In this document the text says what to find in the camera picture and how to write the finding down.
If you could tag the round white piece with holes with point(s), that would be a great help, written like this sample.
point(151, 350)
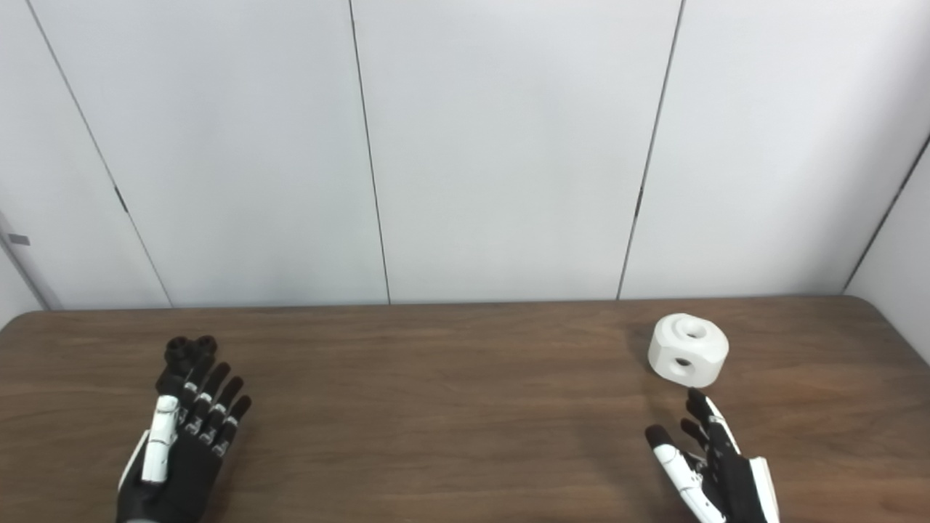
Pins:
point(708, 356)

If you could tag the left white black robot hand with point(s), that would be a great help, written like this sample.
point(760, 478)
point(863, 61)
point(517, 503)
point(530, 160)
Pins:
point(185, 465)

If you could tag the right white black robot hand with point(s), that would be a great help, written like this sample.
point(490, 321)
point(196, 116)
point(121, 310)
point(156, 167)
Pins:
point(734, 483)

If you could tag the small gray wall tag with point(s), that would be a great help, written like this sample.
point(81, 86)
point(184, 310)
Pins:
point(20, 240)

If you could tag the black holder with round pegs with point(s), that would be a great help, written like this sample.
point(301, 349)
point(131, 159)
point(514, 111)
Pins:
point(185, 349)

